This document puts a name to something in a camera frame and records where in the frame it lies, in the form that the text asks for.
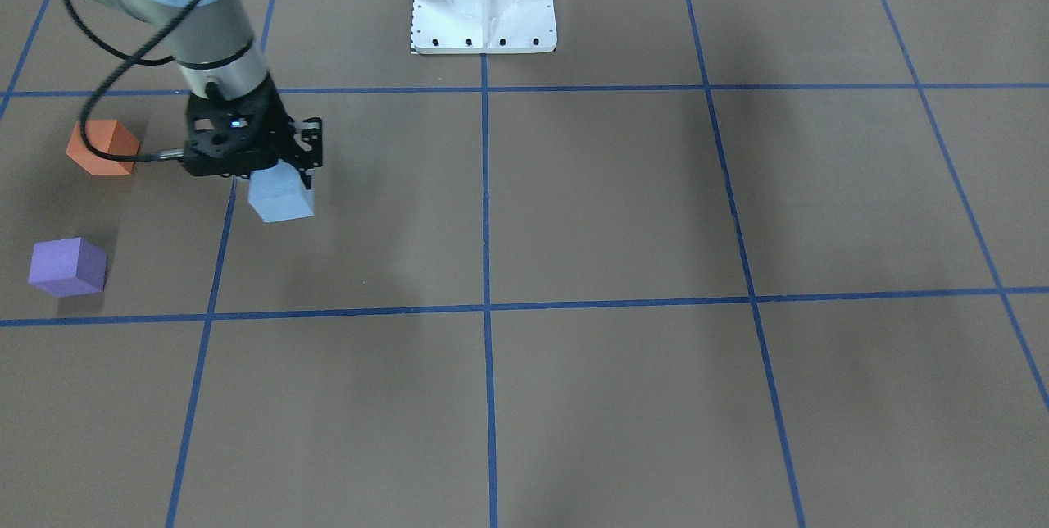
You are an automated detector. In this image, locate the purple foam block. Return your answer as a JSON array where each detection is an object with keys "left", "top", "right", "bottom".
[{"left": 27, "top": 237, "right": 107, "bottom": 298}]

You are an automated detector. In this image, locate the light blue foam block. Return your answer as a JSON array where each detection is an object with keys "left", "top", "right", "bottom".
[{"left": 247, "top": 161, "right": 315, "bottom": 223}]

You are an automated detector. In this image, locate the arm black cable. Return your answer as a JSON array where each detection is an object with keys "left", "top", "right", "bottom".
[{"left": 57, "top": 0, "right": 234, "bottom": 164}]

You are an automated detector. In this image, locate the orange foam block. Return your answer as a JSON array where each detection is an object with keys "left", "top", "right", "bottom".
[{"left": 65, "top": 120, "right": 141, "bottom": 176}]

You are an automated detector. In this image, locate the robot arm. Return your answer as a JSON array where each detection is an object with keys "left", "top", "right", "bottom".
[{"left": 62, "top": 0, "right": 323, "bottom": 189}]

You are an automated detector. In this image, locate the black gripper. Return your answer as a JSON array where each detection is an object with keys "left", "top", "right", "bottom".
[{"left": 179, "top": 75, "right": 325, "bottom": 189}]

